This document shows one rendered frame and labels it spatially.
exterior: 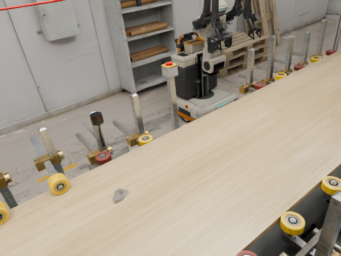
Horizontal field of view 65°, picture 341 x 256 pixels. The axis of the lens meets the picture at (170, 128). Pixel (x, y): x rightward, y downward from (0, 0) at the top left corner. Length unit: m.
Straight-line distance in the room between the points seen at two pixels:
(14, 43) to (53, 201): 2.92
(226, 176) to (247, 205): 0.18
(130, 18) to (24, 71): 1.69
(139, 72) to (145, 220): 3.75
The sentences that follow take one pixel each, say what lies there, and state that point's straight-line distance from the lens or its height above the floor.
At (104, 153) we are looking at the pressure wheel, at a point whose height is 0.91.
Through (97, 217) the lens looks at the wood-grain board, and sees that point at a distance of 1.15.
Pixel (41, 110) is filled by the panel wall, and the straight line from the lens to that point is 4.22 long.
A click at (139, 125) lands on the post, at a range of 1.59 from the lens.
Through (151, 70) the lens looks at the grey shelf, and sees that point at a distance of 4.76.
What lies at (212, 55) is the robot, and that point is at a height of 0.84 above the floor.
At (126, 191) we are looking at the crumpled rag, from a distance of 1.20.
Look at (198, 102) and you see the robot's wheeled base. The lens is 3.23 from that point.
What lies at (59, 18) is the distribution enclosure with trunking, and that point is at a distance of 3.81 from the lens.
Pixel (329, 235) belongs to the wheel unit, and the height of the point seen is 1.01.
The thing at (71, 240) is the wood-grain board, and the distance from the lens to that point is 1.12.
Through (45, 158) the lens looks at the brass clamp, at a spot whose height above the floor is 0.97.
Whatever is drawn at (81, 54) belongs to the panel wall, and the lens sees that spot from 4.19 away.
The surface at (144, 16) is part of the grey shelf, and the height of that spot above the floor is 1.07.
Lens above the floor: 1.72
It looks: 31 degrees down
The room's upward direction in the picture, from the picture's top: 7 degrees counter-clockwise
